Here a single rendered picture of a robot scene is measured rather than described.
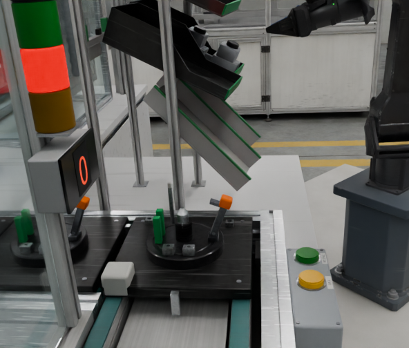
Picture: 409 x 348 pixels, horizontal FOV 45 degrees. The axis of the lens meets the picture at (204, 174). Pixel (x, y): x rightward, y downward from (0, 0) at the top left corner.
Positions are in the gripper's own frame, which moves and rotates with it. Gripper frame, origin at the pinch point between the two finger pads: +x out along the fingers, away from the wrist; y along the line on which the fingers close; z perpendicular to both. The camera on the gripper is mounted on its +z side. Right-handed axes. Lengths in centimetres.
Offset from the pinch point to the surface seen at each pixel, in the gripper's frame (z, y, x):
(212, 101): -14.2, -6.6, 23.4
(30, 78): 6, 66, 20
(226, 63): -4.9, 1.7, 14.7
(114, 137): -29, -64, 89
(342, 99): -102, -367, 18
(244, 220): -32.5, 29.7, 11.6
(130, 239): -28, 41, 31
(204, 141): -17.3, 20.7, 18.4
